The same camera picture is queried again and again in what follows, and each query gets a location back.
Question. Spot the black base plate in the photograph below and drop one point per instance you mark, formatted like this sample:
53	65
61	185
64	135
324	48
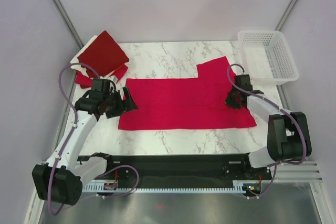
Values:
183	171

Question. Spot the dark red folded shirt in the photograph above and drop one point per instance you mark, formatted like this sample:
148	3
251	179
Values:
104	55

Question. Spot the bright red t shirt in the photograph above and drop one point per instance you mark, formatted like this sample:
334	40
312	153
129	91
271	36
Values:
186	103

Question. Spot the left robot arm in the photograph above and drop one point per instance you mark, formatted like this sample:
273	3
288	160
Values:
61	179

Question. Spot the right aluminium frame post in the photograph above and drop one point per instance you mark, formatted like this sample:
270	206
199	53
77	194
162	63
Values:
292	1

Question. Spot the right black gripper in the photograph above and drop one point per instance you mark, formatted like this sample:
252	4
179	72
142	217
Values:
228	100

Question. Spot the red folded shirt bottom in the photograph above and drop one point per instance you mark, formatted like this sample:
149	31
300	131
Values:
86	82

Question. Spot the white plastic basket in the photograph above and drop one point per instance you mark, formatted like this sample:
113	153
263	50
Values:
267	57

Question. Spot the aluminium frame post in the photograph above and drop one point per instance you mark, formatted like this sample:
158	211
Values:
292	1
69	24

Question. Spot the left aluminium frame post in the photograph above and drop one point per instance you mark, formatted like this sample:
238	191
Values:
69	24

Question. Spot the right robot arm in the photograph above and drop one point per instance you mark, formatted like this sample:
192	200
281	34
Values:
288	138

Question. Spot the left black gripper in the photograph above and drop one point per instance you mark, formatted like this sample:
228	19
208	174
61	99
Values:
124	106

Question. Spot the white slotted cable duct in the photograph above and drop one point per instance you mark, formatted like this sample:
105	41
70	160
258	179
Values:
97	186

